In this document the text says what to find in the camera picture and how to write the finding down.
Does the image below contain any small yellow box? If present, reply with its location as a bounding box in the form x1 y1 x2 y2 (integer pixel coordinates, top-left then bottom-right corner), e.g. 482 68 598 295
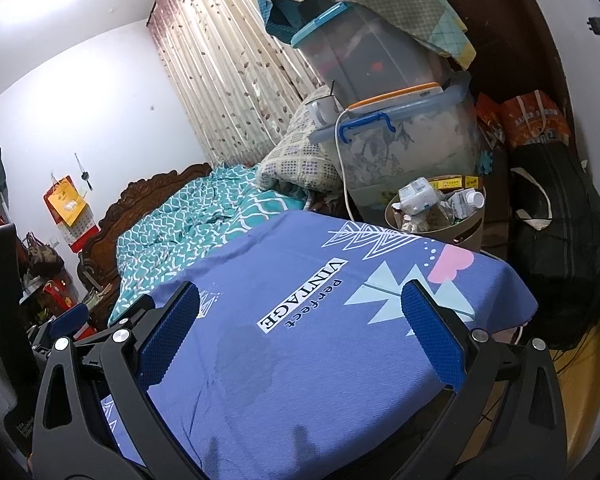
432 175 481 191

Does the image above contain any clear plastic bottle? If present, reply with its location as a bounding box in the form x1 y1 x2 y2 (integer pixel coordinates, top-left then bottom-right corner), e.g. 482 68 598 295
392 177 443 217

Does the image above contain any red yellow wall calendar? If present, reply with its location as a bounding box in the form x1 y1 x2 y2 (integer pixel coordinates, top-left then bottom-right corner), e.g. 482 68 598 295
44 175 99 253

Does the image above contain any folded beige checked blanket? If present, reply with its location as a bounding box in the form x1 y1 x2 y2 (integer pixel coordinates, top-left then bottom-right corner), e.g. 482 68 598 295
256 85 351 196

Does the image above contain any red bag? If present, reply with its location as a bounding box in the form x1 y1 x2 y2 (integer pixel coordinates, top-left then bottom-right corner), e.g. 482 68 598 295
42 280 79 322

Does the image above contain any large clear storage box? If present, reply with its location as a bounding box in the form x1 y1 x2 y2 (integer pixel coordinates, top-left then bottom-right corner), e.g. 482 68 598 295
312 72 481 211

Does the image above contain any carved wooden headboard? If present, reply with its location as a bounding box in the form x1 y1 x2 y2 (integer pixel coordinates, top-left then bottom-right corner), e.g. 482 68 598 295
77 162 213 321

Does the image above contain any white cable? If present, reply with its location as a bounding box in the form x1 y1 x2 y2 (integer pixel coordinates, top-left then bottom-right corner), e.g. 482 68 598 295
334 109 362 222

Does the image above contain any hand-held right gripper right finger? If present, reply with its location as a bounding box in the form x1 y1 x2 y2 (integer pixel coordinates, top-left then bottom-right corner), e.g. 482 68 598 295
400 279 568 480

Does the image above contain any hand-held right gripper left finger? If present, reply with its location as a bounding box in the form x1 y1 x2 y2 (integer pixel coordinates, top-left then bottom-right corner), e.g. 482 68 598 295
30 281 208 480

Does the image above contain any white-capped plastic bottle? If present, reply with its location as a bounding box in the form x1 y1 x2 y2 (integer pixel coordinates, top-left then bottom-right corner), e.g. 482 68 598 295
447 187 486 221

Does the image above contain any teal patterned quilt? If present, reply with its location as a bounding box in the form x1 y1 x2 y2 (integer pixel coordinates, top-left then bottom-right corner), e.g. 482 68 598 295
107 162 308 326

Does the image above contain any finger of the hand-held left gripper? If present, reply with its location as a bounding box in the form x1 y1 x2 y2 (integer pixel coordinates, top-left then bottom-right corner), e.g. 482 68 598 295
29 304 91 361

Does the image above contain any large black bag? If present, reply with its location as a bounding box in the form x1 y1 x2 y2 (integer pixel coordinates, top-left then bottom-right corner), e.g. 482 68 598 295
507 142 600 352

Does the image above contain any blue printed blanket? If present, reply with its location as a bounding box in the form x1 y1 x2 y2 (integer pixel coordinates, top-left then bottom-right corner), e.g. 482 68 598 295
97 210 539 480

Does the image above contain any orange printed bag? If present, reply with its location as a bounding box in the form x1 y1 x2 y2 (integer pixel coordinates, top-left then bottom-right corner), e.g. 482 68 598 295
475 92 506 147
500 91 573 148

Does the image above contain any orange-edged white tray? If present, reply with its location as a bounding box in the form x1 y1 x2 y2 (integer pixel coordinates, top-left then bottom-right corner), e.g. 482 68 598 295
344 82 446 112

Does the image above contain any brown handbag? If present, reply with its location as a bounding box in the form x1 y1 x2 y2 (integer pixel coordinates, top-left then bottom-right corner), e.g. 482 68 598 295
22 232 66 281

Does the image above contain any dark wooden wardrobe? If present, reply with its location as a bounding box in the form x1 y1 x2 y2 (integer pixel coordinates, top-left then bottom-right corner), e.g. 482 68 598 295
415 0 581 161

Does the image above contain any beige leaf print curtain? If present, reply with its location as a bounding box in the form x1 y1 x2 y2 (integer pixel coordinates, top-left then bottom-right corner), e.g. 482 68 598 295
147 0 338 168

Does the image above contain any beige trash bin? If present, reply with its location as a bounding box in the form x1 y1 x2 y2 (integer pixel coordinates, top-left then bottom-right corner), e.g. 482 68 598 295
384 175 487 252

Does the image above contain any blue-lidded clear storage box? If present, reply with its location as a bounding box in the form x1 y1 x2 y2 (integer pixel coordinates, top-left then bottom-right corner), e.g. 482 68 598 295
291 2 453 106

